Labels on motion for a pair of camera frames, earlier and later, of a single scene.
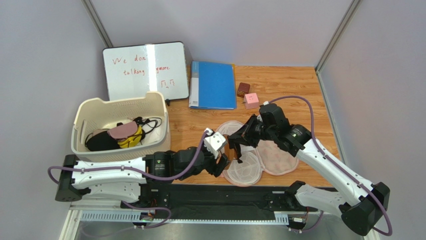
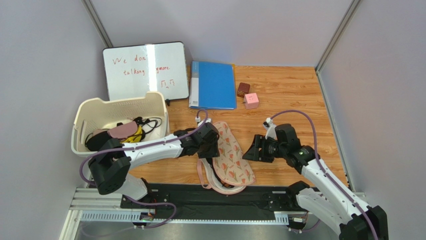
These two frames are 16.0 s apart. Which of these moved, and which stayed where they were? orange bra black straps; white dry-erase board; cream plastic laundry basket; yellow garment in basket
Moved: orange bra black straps
Stayed: white dry-erase board; yellow garment in basket; cream plastic laundry basket
